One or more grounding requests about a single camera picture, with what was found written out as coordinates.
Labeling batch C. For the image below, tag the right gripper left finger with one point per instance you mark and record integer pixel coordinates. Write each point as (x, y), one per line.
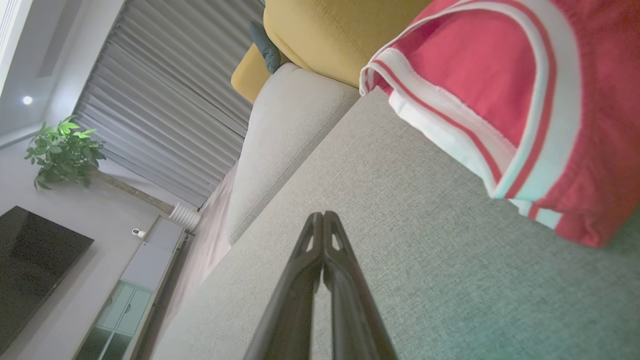
(295, 310)

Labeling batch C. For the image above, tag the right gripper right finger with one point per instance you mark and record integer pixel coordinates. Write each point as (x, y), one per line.
(352, 320)

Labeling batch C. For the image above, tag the red and white striped t-shirt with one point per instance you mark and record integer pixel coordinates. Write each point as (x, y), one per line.
(475, 65)

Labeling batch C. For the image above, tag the grey fabric sofa seat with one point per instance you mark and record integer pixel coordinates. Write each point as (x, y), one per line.
(425, 250)

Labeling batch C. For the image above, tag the white ribbed plant pot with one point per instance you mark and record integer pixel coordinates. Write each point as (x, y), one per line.
(185, 216)

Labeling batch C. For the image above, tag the white television cabinet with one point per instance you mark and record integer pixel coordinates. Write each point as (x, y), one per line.
(145, 270)

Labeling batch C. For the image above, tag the grey sofa back cushion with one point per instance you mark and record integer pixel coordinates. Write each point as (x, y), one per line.
(285, 140)

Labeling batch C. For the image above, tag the small yellow upholstered cushion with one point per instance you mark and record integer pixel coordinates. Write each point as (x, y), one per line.
(250, 75)

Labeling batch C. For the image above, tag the grey pleated curtain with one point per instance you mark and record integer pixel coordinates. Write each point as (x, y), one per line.
(165, 100)

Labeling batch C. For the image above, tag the dark teal pillow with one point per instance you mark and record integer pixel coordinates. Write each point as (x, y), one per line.
(267, 50)

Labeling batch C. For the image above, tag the black flat television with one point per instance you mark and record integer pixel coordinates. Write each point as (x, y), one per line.
(35, 265)

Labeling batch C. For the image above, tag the large yellow upholstered cushion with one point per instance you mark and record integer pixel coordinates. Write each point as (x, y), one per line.
(340, 35)

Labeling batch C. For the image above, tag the green leafy house plant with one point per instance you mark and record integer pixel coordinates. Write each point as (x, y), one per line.
(62, 152)

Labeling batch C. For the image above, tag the round ceiling spotlight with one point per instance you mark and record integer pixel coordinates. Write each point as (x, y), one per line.
(27, 100)

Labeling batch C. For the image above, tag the small white security camera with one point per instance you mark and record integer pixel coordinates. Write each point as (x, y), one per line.
(138, 233)

